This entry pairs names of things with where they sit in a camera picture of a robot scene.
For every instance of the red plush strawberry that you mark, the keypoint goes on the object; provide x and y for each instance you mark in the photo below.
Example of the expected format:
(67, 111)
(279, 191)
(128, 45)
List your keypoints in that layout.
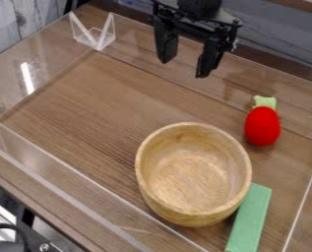
(261, 127)

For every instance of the green rectangular block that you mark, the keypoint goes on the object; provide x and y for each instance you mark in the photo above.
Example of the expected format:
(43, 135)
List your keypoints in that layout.
(247, 225)

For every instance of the clear acrylic corner bracket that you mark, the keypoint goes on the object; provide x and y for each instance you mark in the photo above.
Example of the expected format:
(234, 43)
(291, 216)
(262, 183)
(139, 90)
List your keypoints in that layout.
(95, 38)

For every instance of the clear acrylic tray wall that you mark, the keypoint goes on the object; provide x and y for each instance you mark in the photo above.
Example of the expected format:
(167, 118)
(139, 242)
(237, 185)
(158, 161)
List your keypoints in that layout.
(100, 219)

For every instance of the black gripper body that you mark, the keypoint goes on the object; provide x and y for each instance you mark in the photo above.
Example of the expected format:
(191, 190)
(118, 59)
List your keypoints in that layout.
(191, 16)

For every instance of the black table clamp bracket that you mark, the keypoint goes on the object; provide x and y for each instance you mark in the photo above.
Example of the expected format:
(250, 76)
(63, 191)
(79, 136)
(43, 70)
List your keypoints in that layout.
(37, 243)

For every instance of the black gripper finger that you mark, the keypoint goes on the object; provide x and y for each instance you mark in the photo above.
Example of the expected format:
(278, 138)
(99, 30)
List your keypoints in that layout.
(218, 43)
(164, 35)

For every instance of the wooden bowl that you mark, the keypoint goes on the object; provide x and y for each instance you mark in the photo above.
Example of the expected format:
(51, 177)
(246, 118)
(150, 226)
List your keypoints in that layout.
(193, 173)

